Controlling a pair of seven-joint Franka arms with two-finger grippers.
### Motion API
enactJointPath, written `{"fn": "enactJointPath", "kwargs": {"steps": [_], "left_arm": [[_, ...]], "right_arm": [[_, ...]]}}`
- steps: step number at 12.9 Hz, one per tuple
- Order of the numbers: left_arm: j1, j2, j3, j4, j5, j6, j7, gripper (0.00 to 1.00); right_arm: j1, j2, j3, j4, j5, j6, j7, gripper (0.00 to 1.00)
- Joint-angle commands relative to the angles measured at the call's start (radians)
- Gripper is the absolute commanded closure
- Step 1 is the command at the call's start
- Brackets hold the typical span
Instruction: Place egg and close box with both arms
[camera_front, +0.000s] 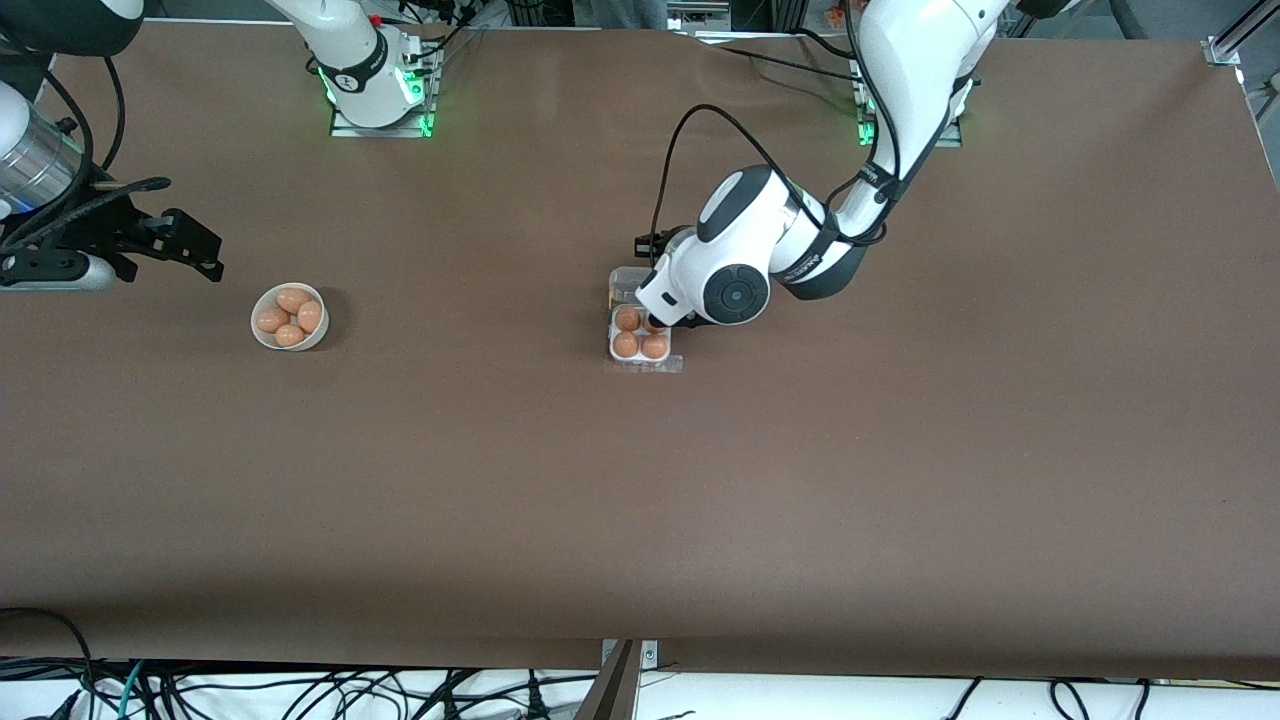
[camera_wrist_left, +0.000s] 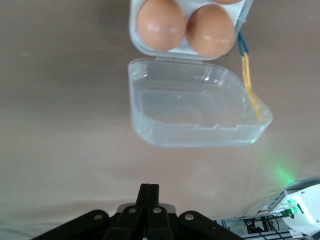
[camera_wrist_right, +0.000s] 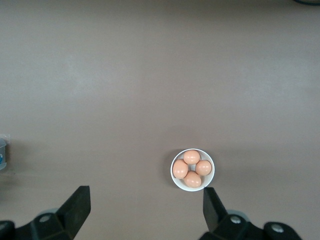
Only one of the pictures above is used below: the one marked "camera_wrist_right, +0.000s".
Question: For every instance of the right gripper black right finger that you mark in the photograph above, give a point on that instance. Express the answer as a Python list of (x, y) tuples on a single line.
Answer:
[(217, 222)]

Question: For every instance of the clear plastic four-egg carton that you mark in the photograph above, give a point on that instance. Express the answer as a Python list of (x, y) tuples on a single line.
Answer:
[(3, 142)]

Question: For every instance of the white round bowl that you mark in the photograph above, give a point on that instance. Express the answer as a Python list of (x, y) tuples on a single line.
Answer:
[(209, 180)]

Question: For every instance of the brown egg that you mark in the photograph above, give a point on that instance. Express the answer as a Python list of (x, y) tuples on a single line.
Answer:
[(192, 179), (203, 167), (191, 157), (180, 168)]

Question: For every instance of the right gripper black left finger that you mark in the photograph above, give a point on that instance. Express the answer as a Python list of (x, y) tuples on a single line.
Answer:
[(70, 220)]

